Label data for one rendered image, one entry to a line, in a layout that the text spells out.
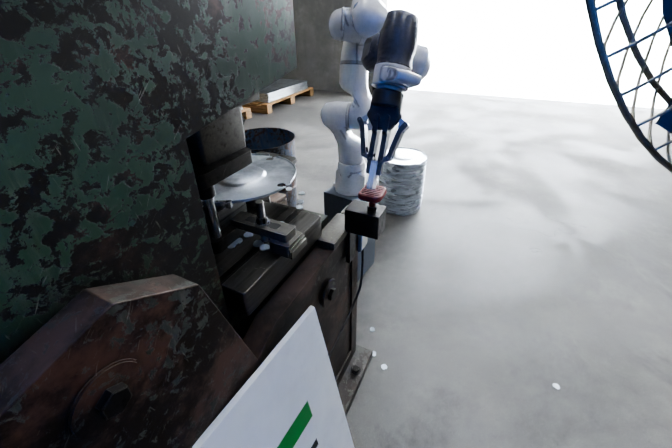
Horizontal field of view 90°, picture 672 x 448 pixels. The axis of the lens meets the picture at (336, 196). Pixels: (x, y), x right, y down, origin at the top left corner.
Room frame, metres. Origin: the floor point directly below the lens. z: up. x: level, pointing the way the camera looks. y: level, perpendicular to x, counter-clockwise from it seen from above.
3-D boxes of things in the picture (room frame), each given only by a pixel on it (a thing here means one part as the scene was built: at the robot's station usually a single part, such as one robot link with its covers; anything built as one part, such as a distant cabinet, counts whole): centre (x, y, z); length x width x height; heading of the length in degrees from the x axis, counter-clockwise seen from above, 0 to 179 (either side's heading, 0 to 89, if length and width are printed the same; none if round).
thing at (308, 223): (0.69, 0.31, 0.68); 0.45 x 0.30 x 0.06; 63
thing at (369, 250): (1.35, -0.07, 0.23); 0.18 x 0.18 x 0.45; 55
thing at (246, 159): (0.69, 0.31, 0.86); 0.20 x 0.16 x 0.05; 63
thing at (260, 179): (0.80, 0.25, 0.78); 0.29 x 0.29 x 0.01
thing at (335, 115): (1.36, -0.03, 0.71); 0.18 x 0.11 x 0.25; 74
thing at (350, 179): (1.39, -0.09, 0.52); 0.22 x 0.19 x 0.14; 145
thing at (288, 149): (2.00, 0.46, 0.24); 0.42 x 0.42 x 0.48
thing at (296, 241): (0.62, 0.15, 0.76); 0.17 x 0.06 x 0.10; 63
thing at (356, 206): (0.76, -0.08, 0.62); 0.10 x 0.06 x 0.20; 63
